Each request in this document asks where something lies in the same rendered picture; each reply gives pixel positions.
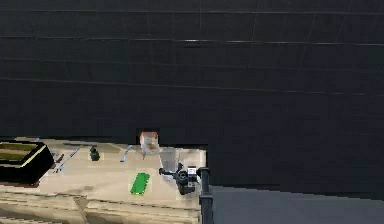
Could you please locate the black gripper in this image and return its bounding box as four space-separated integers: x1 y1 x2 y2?
158 167 197 197

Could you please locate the clear glass cup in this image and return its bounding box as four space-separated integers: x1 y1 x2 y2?
158 146 181 173

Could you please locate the green flat rectangular pad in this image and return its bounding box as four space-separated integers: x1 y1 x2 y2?
129 171 151 196

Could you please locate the clear container with orange lid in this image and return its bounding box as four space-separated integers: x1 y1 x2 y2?
139 131 160 157

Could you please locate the blue cutlery piece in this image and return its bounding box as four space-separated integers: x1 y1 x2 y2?
119 144 134 164

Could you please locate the beige wooden table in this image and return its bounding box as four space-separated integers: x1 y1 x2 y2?
0 136 208 224

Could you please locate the dark green small bottle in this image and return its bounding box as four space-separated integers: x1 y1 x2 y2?
89 145 101 162

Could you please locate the long blue utensil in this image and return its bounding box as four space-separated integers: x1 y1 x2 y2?
54 148 80 174

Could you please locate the black box with gold rim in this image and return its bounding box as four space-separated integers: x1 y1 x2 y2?
0 140 56 185

